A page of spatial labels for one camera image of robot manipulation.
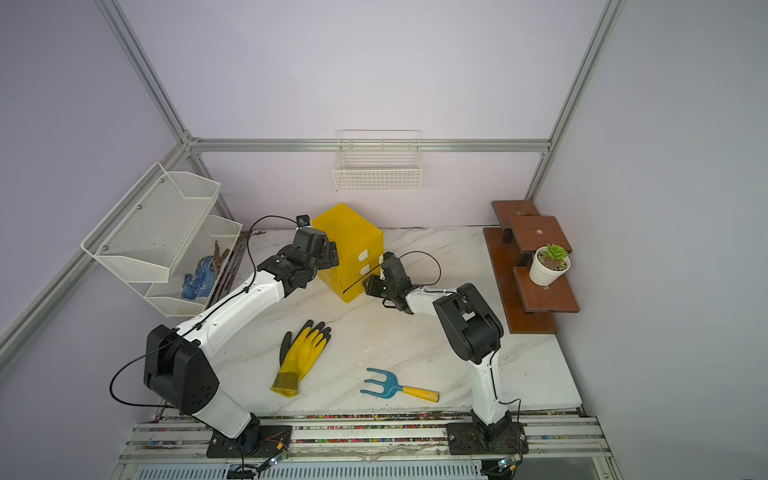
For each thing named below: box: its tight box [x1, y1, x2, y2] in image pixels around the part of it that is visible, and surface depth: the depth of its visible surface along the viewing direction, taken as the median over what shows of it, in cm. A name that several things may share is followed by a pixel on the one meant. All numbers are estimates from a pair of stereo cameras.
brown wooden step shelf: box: [483, 200, 580, 334], surface depth 90 cm
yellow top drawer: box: [338, 231, 385, 279], surface depth 90 cm
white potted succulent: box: [528, 243, 571, 288], surface depth 82 cm
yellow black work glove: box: [270, 320, 332, 398], surface depth 88 cm
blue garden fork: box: [360, 368, 440, 402], surface depth 83 cm
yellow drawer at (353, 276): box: [339, 252, 380, 293], surface depth 95 cm
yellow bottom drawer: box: [343, 264, 381, 303], surface depth 98 cm
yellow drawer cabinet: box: [312, 203, 385, 303], surface depth 95 cm
